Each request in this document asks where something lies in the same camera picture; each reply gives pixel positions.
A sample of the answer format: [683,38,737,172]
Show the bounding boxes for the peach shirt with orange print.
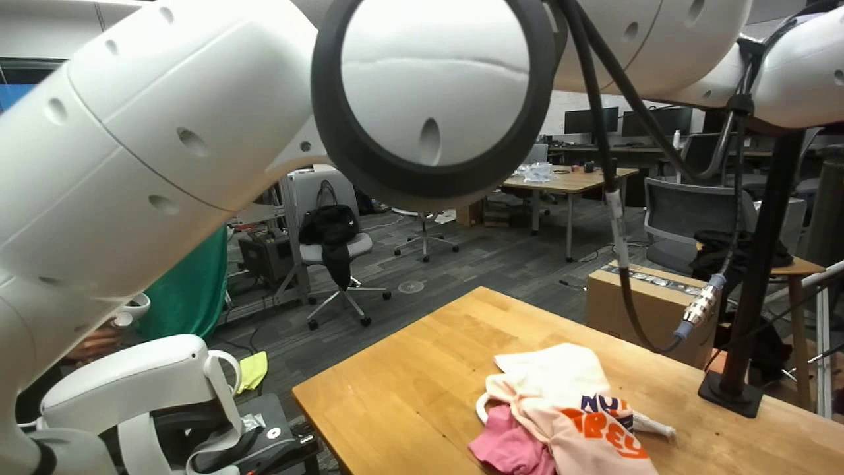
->
[478,339,681,475]

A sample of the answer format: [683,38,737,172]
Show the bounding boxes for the pink shirt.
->
[466,401,559,475]

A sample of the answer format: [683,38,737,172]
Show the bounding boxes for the small grey office chair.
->
[391,206,462,263]

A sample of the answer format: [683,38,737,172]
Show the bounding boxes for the black bag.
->
[296,203,361,289]

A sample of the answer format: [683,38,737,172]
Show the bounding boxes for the white backed office chair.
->
[278,166,396,331]

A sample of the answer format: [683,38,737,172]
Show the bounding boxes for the wooden office desk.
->
[498,164,642,263]

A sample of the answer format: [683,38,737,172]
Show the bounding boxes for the yellow green cloth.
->
[232,347,271,396]

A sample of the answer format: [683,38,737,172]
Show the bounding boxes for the green cloth cover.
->
[130,225,232,342]

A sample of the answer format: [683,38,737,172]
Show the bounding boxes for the cardboard box with black tape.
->
[582,257,721,368]

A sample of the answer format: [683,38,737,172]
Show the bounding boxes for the grey mesh office chair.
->
[642,176,759,273]

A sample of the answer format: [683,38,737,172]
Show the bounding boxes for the black jacket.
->
[688,228,793,285]

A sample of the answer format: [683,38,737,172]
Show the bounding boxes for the wooden stool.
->
[770,256,832,411]

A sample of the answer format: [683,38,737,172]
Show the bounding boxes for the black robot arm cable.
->
[556,0,733,354]

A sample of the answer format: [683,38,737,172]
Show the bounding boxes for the black camera stand pole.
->
[696,120,807,421]

